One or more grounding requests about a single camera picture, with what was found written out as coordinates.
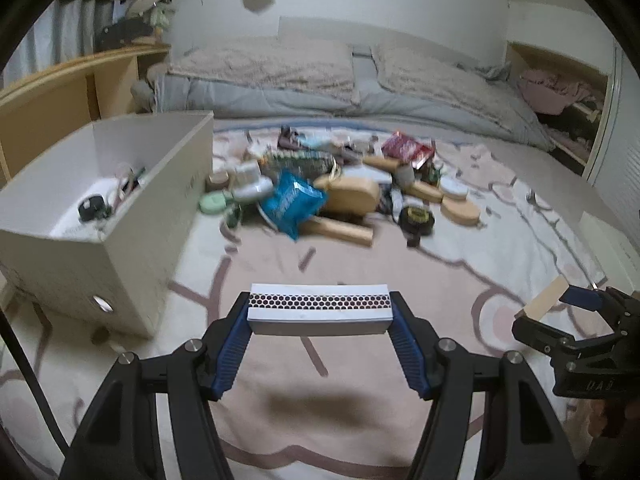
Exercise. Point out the curved wooden piece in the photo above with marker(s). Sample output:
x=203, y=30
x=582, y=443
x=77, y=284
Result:
x=425, y=191

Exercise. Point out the red box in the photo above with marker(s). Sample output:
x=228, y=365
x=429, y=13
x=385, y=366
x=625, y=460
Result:
x=406, y=149

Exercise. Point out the long brown wooden block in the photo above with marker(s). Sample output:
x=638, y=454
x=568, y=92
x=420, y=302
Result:
x=345, y=232

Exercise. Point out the white bottle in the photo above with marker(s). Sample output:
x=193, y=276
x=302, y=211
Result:
x=252, y=189

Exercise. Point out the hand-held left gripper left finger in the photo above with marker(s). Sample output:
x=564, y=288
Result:
x=232, y=355

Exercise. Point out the pale wooden block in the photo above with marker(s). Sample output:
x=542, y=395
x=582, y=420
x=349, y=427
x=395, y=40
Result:
x=547, y=300

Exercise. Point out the wooden bedside shelf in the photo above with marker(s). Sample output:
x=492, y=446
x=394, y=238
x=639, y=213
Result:
x=560, y=55

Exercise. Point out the white shoe box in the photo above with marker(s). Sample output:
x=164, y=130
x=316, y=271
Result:
x=75, y=270

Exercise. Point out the pink clothing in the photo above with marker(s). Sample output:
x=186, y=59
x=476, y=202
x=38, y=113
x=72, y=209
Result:
x=547, y=87

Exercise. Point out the brown hair claw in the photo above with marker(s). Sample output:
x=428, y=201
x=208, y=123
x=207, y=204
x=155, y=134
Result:
x=287, y=137

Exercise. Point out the black round case white label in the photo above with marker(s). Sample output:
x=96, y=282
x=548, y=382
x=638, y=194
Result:
x=94, y=208

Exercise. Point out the green round case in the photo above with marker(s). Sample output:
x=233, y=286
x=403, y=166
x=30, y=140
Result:
x=212, y=203

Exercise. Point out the pale green plush toy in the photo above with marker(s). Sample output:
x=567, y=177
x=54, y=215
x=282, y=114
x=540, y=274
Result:
x=162, y=17

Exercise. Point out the beige cardboard tube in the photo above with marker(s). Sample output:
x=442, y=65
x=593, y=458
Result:
x=382, y=163

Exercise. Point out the white round puck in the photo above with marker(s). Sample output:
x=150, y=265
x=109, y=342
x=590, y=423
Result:
x=452, y=188

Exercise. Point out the bear print bed sheet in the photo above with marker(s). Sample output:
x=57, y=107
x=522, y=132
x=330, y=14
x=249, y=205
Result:
x=450, y=285

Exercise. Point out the white box lid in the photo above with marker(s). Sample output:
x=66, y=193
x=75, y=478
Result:
x=612, y=250

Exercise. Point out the wooden oval box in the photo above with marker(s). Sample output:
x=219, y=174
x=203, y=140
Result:
x=352, y=195

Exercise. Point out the white cap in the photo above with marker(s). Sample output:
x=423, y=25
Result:
x=142, y=5

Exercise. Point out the beige knit pillow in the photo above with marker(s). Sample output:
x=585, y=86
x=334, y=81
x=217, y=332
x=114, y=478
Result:
x=440, y=80
x=265, y=67

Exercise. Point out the wooden round disc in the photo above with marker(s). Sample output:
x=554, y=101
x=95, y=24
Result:
x=462, y=211

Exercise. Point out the black bag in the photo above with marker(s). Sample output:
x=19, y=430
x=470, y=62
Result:
x=117, y=35

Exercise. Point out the grey duvet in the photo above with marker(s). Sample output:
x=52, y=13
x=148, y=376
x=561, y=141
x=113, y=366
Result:
x=300, y=105

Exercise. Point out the long wooden shelf unit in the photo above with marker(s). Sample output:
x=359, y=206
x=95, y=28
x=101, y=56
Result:
x=50, y=95

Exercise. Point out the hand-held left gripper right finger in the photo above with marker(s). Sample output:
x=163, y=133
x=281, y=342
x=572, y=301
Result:
x=410, y=355

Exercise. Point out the green patterned pouch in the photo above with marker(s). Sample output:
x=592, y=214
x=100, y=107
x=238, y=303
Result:
x=295, y=162

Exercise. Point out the white matchbox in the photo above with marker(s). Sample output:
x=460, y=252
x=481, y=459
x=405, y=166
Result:
x=320, y=320

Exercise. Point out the beige tape roll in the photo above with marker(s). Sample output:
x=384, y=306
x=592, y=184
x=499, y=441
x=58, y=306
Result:
x=218, y=178

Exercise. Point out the blue snack packet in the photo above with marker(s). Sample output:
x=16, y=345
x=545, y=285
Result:
x=290, y=202

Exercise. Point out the person's right hand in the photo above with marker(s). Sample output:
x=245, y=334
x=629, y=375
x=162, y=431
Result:
x=600, y=422

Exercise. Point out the grey curtain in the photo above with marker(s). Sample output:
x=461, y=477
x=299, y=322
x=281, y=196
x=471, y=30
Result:
x=65, y=30

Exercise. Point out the white headboard panel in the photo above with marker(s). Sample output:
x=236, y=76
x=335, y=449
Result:
x=390, y=30

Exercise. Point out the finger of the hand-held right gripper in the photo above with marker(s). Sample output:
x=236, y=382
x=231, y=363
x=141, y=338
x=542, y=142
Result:
x=580, y=297
x=537, y=332

